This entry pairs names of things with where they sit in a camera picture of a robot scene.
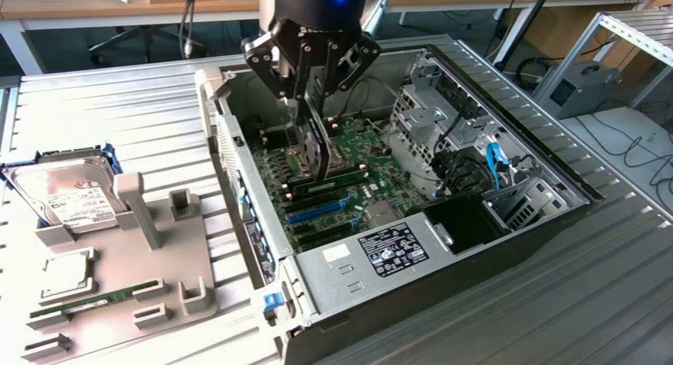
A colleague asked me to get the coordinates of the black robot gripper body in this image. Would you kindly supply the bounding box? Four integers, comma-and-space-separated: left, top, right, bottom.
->
266, 0, 371, 41

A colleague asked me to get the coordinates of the silver metal disk bay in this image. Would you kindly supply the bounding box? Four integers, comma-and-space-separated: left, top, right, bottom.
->
390, 50, 510, 195

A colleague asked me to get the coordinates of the black office chair base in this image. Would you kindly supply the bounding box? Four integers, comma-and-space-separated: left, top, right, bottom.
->
86, 24, 207, 63

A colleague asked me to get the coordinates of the green motherboard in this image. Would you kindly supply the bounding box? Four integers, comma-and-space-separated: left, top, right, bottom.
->
251, 114, 420, 252

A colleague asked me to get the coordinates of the black stand pole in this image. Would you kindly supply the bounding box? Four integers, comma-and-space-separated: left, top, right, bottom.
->
494, 0, 555, 71

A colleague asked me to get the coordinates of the dark RAM stick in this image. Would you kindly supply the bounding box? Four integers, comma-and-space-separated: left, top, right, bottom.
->
287, 176, 344, 197

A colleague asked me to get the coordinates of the hard disk drive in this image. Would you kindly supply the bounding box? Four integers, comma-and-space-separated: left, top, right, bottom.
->
0, 141, 126, 229

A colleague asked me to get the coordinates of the blue expansion slot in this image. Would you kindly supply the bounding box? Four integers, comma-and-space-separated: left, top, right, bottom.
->
286, 201, 350, 225

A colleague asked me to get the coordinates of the grey controller box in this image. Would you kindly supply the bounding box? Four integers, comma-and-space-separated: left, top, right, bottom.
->
546, 60, 623, 121

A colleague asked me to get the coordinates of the silver hard disk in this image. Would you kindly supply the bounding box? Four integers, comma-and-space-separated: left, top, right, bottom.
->
0, 151, 121, 235

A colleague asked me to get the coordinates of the open black PC case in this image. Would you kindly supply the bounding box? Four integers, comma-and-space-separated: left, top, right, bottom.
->
194, 33, 607, 365

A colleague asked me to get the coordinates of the grey power supply unit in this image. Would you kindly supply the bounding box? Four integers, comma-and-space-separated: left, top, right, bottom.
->
291, 212, 478, 322

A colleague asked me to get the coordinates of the grey plastic parts rack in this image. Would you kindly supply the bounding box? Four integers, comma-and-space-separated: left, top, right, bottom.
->
19, 171, 221, 363

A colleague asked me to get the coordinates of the blue case latch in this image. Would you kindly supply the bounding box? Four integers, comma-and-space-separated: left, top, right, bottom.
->
262, 292, 287, 315

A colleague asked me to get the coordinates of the silver CPU chip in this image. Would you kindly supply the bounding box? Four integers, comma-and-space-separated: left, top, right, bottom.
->
39, 255, 93, 298

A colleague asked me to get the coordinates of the green RAM stick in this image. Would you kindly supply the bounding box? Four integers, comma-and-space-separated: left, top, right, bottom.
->
29, 279, 161, 319

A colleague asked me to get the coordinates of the black hanging cable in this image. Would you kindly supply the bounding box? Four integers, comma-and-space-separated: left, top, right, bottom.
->
178, 0, 206, 59

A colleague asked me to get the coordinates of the black power wire bundle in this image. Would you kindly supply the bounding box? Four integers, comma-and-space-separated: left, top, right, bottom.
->
434, 146, 499, 195

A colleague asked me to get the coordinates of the blue SATA wire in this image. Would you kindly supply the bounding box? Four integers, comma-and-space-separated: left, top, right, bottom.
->
486, 141, 511, 192

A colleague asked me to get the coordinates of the wooden desk with white frame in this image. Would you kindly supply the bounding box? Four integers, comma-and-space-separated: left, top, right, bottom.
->
0, 0, 264, 76

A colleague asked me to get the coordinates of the aluminium profile frame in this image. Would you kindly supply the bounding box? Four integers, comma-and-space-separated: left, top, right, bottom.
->
530, 9, 673, 108

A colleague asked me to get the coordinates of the black floor cable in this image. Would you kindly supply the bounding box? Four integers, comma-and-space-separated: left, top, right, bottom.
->
572, 114, 673, 188

